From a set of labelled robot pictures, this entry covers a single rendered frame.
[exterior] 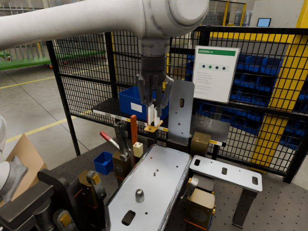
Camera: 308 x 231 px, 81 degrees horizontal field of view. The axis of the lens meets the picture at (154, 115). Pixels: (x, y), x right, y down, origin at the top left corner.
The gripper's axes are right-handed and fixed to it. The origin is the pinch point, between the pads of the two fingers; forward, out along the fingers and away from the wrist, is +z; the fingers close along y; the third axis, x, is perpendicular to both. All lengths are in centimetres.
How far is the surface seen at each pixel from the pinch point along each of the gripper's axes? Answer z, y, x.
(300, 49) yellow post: -17, 47, 58
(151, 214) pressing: 29.1, 6.5, -15.9
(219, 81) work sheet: 2, 15, 55
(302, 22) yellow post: -28, 44, 58
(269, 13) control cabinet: -36, 67, 633
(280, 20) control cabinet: -19, 99, 622
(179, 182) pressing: 29.4, 10.8, 1.4
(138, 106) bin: 18.1, -27.3, 35.3
